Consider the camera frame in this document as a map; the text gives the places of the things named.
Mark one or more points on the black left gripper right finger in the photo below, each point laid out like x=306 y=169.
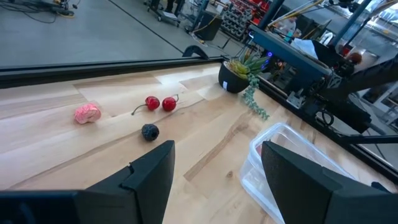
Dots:
x=304 y=193

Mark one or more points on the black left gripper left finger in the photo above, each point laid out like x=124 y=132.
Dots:
x=140 y=186

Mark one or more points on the black toy blackberry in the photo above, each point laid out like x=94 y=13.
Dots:
x=150 y=132

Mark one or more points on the red toy cherry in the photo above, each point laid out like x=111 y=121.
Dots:
x=153 y=103
x=169 y=104

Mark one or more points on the pink bumpy toy fruit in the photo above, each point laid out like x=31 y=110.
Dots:
x=87 y=113

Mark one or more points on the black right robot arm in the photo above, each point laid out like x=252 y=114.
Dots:
x=342 y=115

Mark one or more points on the clear plastic tupperware container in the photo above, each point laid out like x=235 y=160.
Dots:
x=273 y=137

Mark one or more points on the succulent plant in black pot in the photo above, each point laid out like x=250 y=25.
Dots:
x=230 y=81

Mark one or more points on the white tissue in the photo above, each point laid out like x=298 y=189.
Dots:
x=306 y=47

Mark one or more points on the grey desk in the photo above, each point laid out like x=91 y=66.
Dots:
x=280 y=46

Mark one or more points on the metal cart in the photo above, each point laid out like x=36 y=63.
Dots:
x=168 y=15

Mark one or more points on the black box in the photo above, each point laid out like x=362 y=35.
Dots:
x=210 y=26

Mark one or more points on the dark metal pole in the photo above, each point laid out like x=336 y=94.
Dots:
x=349 y=21

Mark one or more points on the grey storage rack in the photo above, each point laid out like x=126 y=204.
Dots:
x=236 y=21

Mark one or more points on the black arched frame clamp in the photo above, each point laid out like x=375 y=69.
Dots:
x=189 y=49

